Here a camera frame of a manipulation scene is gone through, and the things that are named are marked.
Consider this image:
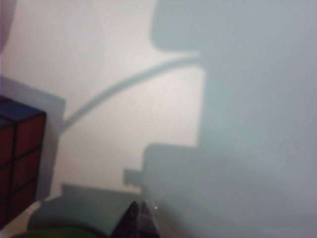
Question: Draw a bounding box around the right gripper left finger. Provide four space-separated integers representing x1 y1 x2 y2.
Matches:
108 201 140 238

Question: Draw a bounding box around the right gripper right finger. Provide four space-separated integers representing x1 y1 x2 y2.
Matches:
138 199 160 238

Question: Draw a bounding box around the green apple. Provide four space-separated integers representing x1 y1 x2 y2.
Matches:
9 229 100 238

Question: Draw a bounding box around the Rubik's cube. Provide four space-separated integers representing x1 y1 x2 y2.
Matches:
0 95 47 224

